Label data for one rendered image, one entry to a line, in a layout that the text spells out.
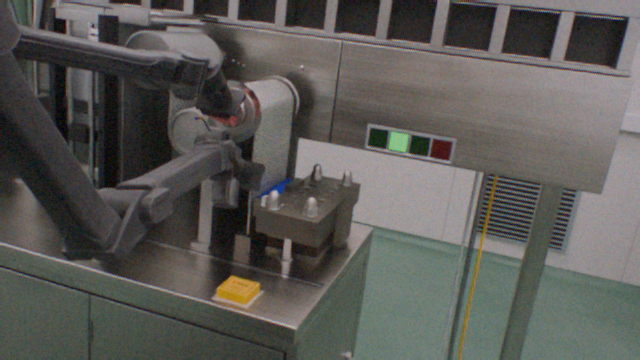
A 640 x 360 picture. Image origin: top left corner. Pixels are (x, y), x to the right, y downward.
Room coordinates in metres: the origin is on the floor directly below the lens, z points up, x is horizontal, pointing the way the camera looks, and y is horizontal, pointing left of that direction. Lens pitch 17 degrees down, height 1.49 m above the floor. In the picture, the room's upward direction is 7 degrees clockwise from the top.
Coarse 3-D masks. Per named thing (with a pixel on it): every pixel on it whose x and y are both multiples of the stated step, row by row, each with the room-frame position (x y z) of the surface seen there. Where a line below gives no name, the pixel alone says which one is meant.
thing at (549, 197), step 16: (544, 192) 1.59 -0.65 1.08; (560, 192) 1.57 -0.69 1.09; (544, 208) 1.58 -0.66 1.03; (544, 224) 1.58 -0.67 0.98; (528, 240) 1.60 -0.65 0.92; (544, 240) 1.58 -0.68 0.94; (528, 256) 1.59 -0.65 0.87; (544, 256) 1.57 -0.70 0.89; (528, 272) 1.58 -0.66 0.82; (528, 288) 1.58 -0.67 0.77; (512, 304) 1.60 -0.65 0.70; (528, 304) 1.58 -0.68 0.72; (512, 320) 1.59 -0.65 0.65; (528, 320) 1.57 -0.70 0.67; (512, 336) 1.58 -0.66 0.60; (512, 352) 1.58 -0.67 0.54
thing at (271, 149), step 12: (276, 132) 1.45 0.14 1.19; (288, 132) 1.54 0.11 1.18; (264, 144) 1.38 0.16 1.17; (276, 144) 1.46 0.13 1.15; (288, 144) 1.55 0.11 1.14; (252, 156) 1.33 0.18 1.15; (264, 156) 1.39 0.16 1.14; (276, 156) 1.47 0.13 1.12; (276, 168) 1.48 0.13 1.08; (264, 180) 1.40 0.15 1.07; (276, 180) 1.49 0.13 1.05; (252, 192) 1.34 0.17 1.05; (252, 204) 1.34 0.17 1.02
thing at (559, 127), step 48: (240, 48) 1.70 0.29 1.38; (288, 48) 1.66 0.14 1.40; (336, 48) 1.62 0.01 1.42; (384, 48) 1.58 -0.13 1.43; (336, 96) 1.61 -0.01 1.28; (384, 96) 1.57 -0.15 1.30; (432, 96) 1.53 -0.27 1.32; (480, 96) 1.50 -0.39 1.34; (528, 96) 1.46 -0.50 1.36; (576, 96) 1.43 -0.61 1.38; (624, 96) 1.40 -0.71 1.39; (336, 144) 1.61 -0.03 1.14; (480, 144) 1.49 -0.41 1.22; (528, 144) 1.46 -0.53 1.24; (576, 144) 1.42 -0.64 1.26
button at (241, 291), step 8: (232, 280) 1.09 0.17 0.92; (240, 280) 1.10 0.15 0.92; (248, 280) 1.10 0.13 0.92; (224, 288) 1.05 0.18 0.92; (232, 288) 1.06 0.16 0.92; (240, 288) 1.06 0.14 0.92; (248, 288) 1.07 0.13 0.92; (256, 288) 1.08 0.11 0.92; (224, 296) 1.05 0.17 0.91; (232, 296) 1.04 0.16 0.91; (240, 296) 1.04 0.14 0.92; (248, 296) 1.04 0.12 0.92
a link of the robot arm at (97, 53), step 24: (24, 48) 0.91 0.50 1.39; (48, 48) 0.93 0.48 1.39; (72, 48) 0.96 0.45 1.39; (96, 48) 0.98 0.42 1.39; (120, 48) 1.03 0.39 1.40; (96, 72) 0.99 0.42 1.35; (120, 72) 1.01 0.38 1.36; (144, 72) 1.03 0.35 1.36; (168, 72) 1.06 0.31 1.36; (192, 72) 1.08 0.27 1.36; (192, 96) 1.09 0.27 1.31
